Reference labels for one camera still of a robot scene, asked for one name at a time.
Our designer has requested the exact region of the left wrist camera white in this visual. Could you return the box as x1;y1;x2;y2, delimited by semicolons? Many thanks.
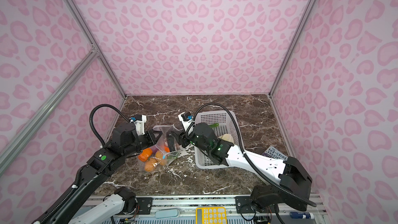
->
130;114;147;135

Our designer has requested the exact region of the aluminium frame rail base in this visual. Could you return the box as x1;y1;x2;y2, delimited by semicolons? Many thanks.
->
83;192;330;224

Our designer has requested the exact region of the green cucumber toy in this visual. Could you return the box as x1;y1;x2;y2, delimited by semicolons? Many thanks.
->
209;123;219;128

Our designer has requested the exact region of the colourful paperback book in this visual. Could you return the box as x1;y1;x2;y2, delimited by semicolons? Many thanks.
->
262;146;288;160

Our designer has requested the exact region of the yellow-orange squash toy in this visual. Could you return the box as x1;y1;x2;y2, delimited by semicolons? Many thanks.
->
155;150;167;166

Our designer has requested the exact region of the white plastic basket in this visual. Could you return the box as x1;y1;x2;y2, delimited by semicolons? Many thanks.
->
193;110;241;170

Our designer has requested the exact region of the green lettuce toy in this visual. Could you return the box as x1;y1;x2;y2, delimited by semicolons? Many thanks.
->
219;133;234;143

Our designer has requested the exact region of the light blue flat case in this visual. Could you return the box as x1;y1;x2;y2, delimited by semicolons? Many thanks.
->
155;208;180;219

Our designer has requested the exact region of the clear zip top bag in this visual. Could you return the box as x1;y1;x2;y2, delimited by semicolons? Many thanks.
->
138;125;184;172

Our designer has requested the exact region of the blue white marker pen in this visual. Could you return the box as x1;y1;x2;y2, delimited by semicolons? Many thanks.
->
289;212;315;219

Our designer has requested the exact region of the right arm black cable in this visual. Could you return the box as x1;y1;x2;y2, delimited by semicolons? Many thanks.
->
186;102;317;207

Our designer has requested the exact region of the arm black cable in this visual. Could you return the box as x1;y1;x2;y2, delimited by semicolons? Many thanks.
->
89;104;130;148
186;102;317;207

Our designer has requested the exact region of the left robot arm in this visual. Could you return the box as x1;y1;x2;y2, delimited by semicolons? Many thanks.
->
32;123;162;224

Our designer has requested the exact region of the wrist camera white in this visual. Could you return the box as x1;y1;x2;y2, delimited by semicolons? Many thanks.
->
130;114;147;135
178;112;193;131

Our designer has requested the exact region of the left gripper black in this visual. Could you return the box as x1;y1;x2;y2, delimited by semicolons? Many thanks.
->
124;128;163;159

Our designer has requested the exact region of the orange pumpkin toy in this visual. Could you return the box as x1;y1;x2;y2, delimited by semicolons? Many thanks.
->
138;148;153;162

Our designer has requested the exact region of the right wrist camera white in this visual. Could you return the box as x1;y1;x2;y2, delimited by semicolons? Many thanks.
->
178;112;193;131

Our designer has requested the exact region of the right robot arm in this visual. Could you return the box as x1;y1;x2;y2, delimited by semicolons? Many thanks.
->
179;121;317;212

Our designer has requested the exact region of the dark eggplant toy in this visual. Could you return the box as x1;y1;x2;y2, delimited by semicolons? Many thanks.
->
166;131;178;152

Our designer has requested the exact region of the brown potato toy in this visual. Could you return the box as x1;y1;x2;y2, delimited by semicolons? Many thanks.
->
144;158;159;172

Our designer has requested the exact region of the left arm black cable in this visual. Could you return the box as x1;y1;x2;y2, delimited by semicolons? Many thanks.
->
89;104;130;148

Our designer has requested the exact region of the yellow calculator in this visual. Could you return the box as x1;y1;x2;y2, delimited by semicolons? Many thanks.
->
195;206;228;224

